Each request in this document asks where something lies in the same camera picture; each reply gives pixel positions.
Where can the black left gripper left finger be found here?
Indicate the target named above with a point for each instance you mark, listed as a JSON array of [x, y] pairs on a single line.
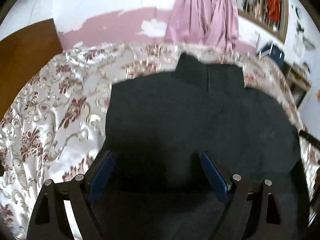
[[49, 217]]

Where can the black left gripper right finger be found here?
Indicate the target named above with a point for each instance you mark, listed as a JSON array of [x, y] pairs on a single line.
[[261, 201]]

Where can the black padded jacket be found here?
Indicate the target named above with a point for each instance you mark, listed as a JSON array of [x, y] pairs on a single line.
[[158, 126]]

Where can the wooden cubby shelf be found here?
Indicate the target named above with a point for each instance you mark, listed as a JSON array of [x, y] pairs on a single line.
[[297, 77]]

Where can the floral satin bedspread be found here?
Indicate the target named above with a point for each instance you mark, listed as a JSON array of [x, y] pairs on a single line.
[[55, 126]]

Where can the navy blue backpack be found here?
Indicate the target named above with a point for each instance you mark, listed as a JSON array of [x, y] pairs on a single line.
[[274, 52]]

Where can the red hanging garment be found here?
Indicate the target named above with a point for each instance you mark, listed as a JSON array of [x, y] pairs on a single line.
[[273, 10]]

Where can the brown wooden headboard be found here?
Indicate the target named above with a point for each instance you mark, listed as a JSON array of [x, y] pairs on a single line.
[[23, 54]]

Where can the pink satin curtain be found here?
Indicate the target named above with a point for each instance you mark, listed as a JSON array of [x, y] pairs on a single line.
[[212, 23]]

